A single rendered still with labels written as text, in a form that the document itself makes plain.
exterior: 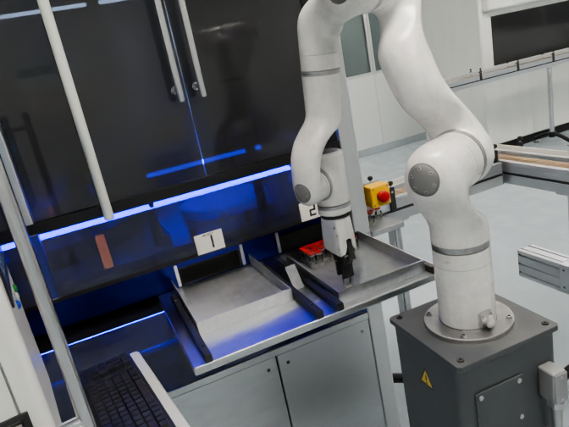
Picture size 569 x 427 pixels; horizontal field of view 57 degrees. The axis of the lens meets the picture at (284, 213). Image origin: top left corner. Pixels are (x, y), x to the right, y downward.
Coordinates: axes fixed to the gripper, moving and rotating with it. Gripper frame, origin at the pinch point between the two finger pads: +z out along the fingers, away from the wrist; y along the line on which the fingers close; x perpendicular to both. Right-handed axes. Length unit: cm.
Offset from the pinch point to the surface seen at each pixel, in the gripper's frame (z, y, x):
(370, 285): 3.9, 6.6, 3.2
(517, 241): 95, -138, 198
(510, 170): 4, -39, 96
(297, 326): 5.9, 8.7, -18.9
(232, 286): 6.1, -25.9, -24.5
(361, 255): 5.9, -15.8, 14.1
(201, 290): 6.2, -31.2, -32.9
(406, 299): 44, -45, 46
